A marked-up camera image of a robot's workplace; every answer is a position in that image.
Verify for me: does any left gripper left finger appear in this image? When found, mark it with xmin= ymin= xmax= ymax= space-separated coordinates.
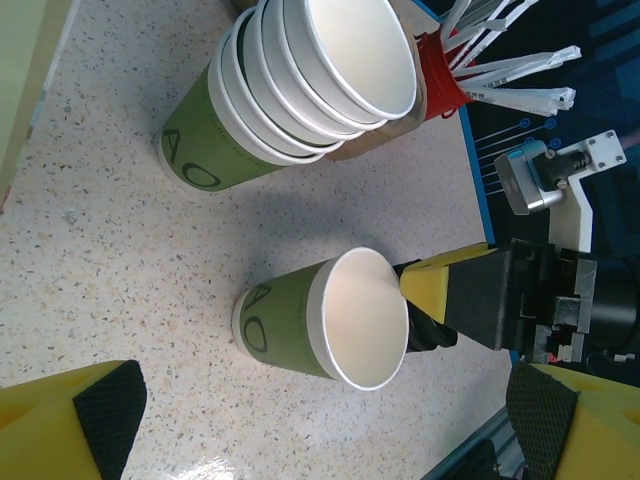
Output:
xmin=0 ymin=358 xmax=147 ymax=480

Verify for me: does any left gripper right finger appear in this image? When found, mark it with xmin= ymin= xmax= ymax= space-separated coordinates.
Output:
xmin=504 ymin=361 xmax=640 ymax=480

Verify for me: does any green paper coffee cup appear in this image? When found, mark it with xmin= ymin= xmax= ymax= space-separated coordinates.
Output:
xmin=232 ymin=9 xmax=369 ymax=150
xmin=156 ymin=64 xmax=326 ymax=194
xmin=247 ymin=0 xmax=391 ymax=139
xmin=230 ymin=246 xmax=412 ymax=392
xmin=219 ymin=34 xmax=349 ymax=160

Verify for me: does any brown pulp cup carrier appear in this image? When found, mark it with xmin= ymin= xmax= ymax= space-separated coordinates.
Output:
xmin=327 ymin=29 xmax=426 ymax=162

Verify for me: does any white paper takeout bag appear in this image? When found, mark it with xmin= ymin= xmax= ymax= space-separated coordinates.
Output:
xmin=0 ymin=0 xmax=84 ymax=206

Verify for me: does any paper-wrapped straw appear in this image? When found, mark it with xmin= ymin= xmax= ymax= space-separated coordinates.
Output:
xmin=447 ymin=0 xmax=534 ymax=56
xmin=452 ymin=44 xmax=582 ymax=82
xmin=449 ymin=27 xmax=509 ymax=74
xmin=462 ymin=84 xmax=577 ymax=104
xmin=464 ymin=92 xmax=574 ymax=117
xmin=438 ymin=0 xmax=471 ymax=49

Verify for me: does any red plastic cup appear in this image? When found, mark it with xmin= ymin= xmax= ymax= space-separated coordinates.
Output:
xmin=413 ymin=27 xmax=476 ymax=122

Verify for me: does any stack of white paper cups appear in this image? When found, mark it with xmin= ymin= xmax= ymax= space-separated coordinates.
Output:
xmin=262 ymin=0 xmax=419 ymax=126

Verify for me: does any blue printed enclosure panel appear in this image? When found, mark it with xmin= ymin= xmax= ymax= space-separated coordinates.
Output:
xmin=417 ymin=0 xmax=640 ymax=416

